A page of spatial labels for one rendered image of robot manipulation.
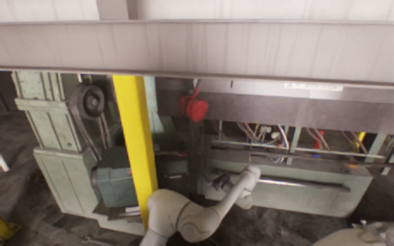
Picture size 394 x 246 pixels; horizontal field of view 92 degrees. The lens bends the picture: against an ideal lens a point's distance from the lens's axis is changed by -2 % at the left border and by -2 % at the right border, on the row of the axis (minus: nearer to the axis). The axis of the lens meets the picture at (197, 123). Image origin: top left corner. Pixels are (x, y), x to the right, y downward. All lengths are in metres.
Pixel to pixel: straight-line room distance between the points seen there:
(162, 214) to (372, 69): 0.97
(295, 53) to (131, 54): 0.63
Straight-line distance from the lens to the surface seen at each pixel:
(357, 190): 2.55
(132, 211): 1.97
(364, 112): 2.11
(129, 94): 0.89
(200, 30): 0.79
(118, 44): 0.91
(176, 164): 1.67
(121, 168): 1.66
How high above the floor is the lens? 1.89
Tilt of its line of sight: 28 degrees down
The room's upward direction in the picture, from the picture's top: straight up
